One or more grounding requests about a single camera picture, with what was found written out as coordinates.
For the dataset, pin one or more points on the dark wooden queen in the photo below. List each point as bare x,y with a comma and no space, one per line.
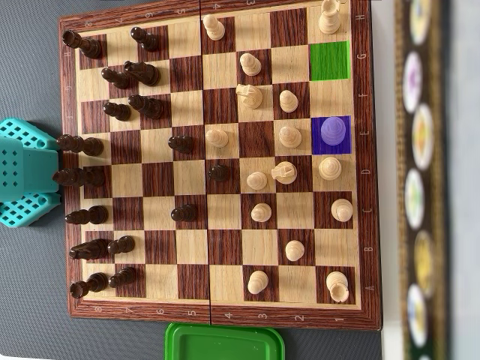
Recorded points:
78,177

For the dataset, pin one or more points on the dark wooden bishop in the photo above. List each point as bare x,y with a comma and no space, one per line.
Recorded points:
148,107
88,215

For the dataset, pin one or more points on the green plastic tray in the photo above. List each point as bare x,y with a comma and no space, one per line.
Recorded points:
225,343

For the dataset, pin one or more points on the light wooden rook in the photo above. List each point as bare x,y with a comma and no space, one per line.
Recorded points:
337,285
330,18

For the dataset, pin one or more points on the dark wooden knight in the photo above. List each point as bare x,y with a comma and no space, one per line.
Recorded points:
90,249
144,73

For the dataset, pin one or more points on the wooden folding chessboard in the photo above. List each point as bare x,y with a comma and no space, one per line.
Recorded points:
157,180

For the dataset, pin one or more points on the light wooden king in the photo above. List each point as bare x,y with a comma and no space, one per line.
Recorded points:
333,131

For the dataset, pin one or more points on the patterned side strip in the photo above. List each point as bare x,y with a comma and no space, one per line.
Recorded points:
423,187

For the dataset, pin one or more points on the light wooden knight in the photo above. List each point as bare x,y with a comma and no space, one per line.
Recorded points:
284,172
249,96

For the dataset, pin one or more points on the teal perforated robot base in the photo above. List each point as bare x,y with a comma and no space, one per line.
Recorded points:
18,215

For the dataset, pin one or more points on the light wooden bishop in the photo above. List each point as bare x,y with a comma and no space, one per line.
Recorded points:
342,210
289,137

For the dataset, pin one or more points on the dark wooden rook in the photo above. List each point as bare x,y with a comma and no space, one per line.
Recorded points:
84,45
90,284

